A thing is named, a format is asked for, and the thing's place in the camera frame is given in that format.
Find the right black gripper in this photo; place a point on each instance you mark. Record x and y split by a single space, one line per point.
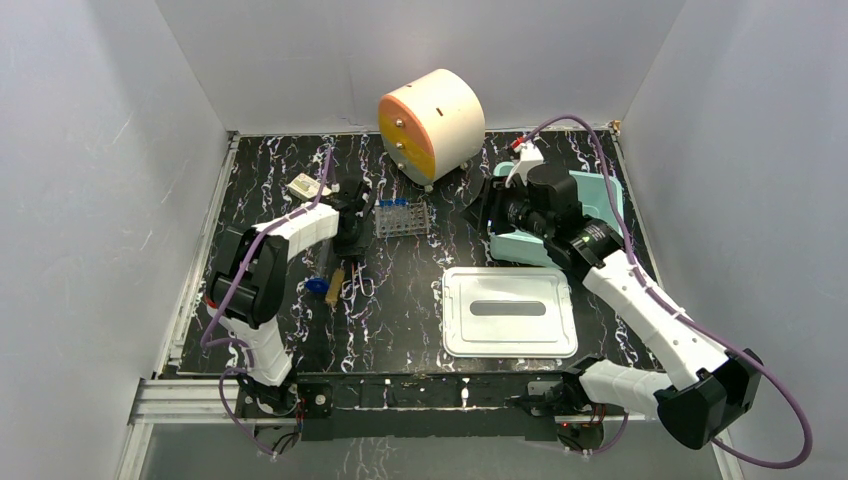
487 205

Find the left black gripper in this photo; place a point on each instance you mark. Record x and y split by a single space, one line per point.
351 216

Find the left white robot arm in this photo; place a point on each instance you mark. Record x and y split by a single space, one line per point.
249 272

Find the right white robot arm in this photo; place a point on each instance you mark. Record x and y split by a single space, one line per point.
703 386

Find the clear test tube rack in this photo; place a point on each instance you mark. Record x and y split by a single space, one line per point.
412 220

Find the small cream cardboard box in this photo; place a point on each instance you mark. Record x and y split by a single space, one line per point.
307 188

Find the metal crucible tongs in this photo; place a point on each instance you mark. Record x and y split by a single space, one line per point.
356 283

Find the clear graduated cylinder blue base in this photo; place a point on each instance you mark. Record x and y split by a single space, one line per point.
319 283

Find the round cream drawer cabinet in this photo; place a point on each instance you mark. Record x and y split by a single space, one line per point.
431 126

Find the white bin lid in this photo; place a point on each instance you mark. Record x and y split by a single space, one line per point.
507 312

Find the light blue plastic bin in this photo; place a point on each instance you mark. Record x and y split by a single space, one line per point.
522 248

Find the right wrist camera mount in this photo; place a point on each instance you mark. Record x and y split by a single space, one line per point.
526 155

